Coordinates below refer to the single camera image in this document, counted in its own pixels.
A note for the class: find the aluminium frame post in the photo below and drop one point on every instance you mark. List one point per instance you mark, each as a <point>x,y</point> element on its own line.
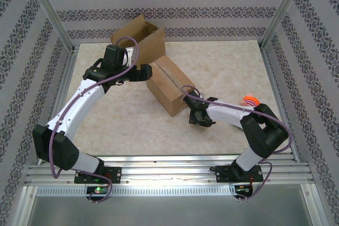
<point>283,9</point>
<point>49,9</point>

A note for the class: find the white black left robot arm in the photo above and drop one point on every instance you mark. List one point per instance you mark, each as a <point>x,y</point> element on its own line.
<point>76,107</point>

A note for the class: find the cardboard box with doll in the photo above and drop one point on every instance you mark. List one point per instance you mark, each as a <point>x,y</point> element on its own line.
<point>151,48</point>

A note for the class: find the striped doll with orange hat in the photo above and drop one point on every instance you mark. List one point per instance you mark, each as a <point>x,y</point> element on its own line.
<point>250,101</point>

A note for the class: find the cardboard box with teddy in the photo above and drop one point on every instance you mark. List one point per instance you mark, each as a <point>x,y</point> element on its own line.
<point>169,96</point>

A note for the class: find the aluminium side rail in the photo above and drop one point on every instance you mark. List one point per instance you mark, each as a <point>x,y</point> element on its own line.
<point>64,77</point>
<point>275,77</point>

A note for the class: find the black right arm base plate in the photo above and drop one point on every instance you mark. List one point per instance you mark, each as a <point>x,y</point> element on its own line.
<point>225,174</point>

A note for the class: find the grey metal panel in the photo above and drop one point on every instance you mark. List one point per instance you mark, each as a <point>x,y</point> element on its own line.
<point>169,210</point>

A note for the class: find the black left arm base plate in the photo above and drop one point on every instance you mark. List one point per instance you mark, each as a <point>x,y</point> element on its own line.
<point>115,174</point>

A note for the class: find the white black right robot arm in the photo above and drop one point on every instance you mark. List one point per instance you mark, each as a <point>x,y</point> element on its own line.
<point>225,112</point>

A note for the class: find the wide aluminium mounting rail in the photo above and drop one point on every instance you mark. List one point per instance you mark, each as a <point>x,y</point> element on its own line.
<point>169,169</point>

